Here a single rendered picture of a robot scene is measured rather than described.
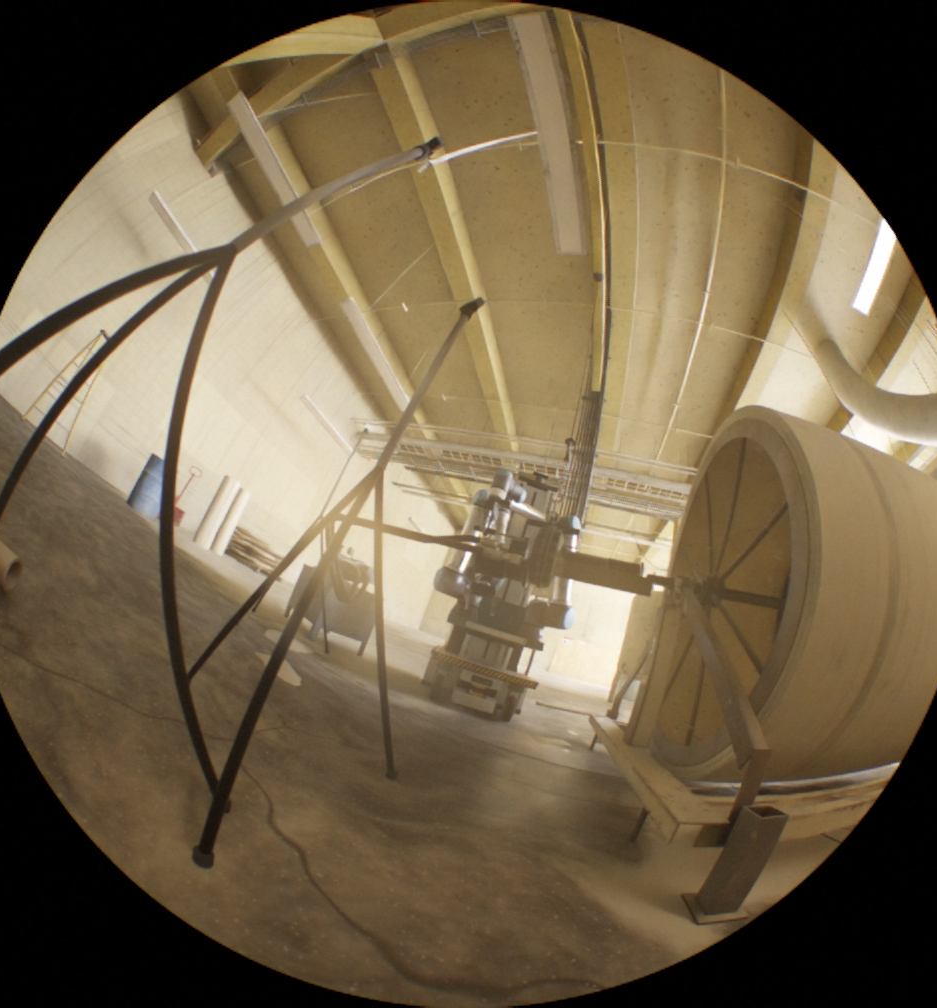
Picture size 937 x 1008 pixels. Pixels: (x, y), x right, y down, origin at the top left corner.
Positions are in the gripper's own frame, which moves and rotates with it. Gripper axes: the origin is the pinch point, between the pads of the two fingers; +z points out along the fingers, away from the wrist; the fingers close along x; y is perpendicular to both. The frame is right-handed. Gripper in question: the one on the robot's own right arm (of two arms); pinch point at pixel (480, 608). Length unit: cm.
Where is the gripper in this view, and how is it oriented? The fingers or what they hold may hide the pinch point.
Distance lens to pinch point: 173.0
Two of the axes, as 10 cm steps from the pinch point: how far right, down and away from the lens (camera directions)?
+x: -9.6, -2.7, -1.1
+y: -2.7, 6.6, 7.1
